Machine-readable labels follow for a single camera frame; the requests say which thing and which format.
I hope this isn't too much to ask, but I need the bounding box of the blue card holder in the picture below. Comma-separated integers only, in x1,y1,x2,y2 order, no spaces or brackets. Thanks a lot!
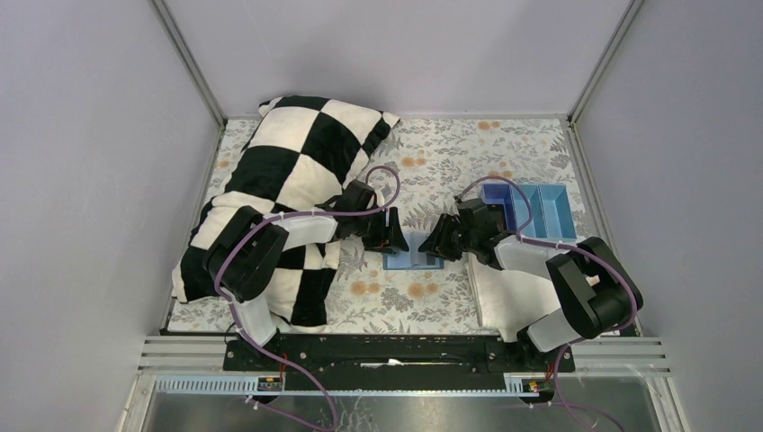
383,231,444,271

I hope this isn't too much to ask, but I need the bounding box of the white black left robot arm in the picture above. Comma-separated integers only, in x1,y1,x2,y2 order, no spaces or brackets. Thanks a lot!
202,180,409,348

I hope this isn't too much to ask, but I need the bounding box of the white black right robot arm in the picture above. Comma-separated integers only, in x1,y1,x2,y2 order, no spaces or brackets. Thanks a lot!
418,199,643,354

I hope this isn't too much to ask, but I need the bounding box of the floral table cloth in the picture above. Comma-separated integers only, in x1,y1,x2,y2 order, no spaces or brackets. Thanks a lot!
167,117,622,337

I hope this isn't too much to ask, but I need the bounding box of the white folded towel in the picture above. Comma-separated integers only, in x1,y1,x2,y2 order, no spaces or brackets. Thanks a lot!
466,254,560,343

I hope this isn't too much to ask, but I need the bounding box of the blue three-compartment tray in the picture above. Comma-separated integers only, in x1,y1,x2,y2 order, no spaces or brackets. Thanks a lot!
480,182,577,242

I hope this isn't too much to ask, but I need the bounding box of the black white checkered pillow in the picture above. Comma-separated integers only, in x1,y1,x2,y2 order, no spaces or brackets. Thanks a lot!
172,95,399,333

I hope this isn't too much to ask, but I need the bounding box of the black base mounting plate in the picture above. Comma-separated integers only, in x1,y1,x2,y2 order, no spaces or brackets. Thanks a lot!
223,334,556,392

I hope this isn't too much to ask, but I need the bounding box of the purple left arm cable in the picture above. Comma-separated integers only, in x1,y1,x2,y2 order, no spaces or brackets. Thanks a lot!
213,165,401,432

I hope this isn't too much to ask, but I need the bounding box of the aluminium frame rail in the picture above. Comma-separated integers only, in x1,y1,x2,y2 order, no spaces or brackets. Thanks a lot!
126,334,688,431

